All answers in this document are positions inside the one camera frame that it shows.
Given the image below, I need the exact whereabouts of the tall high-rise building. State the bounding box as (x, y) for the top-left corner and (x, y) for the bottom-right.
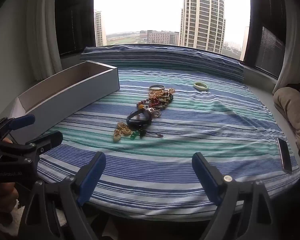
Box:
(179, 0), (226, 54)

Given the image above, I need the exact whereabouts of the white curtain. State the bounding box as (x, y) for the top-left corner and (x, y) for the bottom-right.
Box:
(272, 0), (300, 94)
(26, 0), (63, 80)

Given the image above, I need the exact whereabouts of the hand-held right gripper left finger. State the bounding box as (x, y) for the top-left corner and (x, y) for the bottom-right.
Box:
(17, 151), (107, 240)

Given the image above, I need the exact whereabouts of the slim high-rise building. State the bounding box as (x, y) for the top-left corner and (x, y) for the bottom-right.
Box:
(94, 10), (107, 47)

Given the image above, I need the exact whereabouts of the amber bead bracelet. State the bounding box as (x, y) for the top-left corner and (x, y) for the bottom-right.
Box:
(149, 88), (176, 99)

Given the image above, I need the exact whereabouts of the long grey cardboard box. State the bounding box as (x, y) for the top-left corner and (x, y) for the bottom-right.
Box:
(9, 60), (120, 143)

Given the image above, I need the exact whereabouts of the black smartphone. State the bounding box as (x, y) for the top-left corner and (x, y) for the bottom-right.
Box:
(276, 137), (293, 174)

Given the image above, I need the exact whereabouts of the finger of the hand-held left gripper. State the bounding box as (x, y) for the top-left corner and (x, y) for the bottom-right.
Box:
(27, 131), (63, 155)
(0, 114), (36, 140)

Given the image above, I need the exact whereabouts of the beige folded blanket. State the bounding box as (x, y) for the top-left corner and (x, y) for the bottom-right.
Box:
(272, 86), (300, 153)

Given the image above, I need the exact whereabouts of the person's left hand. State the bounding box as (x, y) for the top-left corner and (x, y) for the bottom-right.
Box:
(0, 182), (19, 207)

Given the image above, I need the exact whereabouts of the blue green striped bed sheet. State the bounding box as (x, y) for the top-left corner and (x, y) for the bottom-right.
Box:
(37, 44), (300, 222)

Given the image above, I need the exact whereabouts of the brown wooden bead bracelet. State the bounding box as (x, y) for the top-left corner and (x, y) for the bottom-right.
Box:
(154, 99), (173, 112)

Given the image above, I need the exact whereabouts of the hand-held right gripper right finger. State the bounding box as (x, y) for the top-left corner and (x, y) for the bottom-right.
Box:
(192, 152), (283, 240)

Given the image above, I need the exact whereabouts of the pale green jade bangle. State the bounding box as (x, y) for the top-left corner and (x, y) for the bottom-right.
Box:
(193, 82), (209, 91)

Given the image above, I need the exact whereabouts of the person's left forearm fleece sleeve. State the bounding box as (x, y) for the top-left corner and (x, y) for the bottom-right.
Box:
(10, 200), (68, 228)

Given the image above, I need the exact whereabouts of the dark window blind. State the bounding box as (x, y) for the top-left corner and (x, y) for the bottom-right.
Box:
(255, 26), (285, 77)
(55, 0), (96, 56)

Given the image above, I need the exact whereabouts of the red bead bracelet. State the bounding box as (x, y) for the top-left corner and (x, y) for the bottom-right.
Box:
(137, 98), (163, 110)

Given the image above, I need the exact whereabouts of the green bead cord bracelet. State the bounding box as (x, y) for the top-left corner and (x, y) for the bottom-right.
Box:
(130, 129), (164, 140)

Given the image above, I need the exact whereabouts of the low wide building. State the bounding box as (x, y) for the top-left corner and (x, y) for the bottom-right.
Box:
(147, 31), (180, 45)

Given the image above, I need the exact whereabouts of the black leather strap bracelet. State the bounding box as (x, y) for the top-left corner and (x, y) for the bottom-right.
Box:
(126, 108), (153, 127)

